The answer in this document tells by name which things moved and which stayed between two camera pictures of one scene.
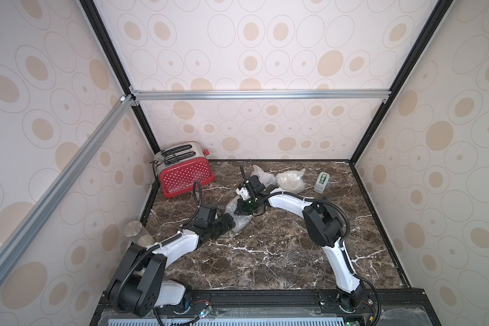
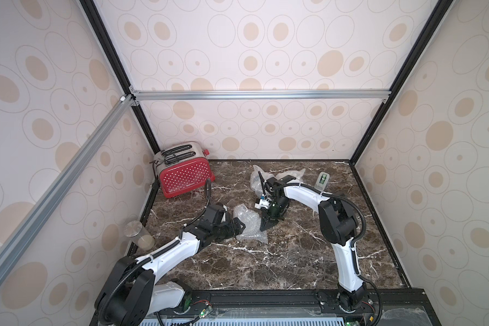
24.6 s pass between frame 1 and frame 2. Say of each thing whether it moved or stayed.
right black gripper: moved
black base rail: stayed
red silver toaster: stayed
